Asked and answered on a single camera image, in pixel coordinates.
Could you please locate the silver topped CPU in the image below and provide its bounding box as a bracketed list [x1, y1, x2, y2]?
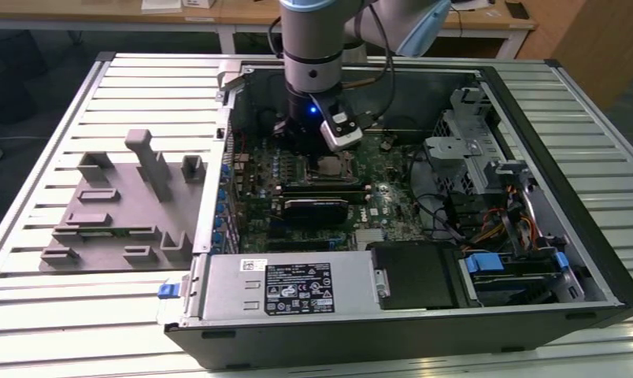
[319, 155, 350, 175]

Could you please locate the CPU socket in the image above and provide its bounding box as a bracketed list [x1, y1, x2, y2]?
[303, 152, 363, 185]

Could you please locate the graphics card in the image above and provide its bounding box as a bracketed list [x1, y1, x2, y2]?
[279, 198, 351, 224]

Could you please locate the green PC motherboard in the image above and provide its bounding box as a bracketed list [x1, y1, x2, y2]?
[226, 129, 438, 255]

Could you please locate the grey metal drive cage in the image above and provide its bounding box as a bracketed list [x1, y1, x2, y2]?
[421, 88, 533, 206]

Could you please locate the silver chipset heat sink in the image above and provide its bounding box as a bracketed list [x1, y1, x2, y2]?
[354, 229, 390, 248]

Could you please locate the grey power supply unit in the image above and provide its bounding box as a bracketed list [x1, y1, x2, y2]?
[193, 251, 381, 321]

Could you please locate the grey parts rack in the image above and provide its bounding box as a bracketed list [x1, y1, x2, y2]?
[38, 128, 209, 273]

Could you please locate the wooden desk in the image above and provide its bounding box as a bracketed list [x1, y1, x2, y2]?
[0, 0, 541, 60]

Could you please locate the green RAM stick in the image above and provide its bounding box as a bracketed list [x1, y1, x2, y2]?
[77, 228, 158, 241]

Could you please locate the blue case latch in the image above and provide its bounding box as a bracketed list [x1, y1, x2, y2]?
[157, 276, 187, 301]

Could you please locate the blue disk carrier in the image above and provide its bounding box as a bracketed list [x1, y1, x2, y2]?
[462, 254, 570, 306]

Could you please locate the small black device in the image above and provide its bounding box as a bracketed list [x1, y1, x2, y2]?
[504, 2, 532, 20]

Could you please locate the black PC case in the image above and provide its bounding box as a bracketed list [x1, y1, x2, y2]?
[161, 62, 633, 371]

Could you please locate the black office chair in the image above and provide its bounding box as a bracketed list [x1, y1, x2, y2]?
[0, 27, 53, 127]

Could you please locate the wooden cabinet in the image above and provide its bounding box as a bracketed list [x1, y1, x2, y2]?
[516, 0, 633, 111]

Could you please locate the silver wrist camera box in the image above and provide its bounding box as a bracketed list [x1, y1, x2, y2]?
[319, 94, 369, 153]

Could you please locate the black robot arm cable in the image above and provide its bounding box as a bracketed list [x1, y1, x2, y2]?
[347, 0, 399, 129]

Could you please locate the orange yellow wire bundle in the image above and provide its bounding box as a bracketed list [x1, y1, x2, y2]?
[467, 184, 541, 257]

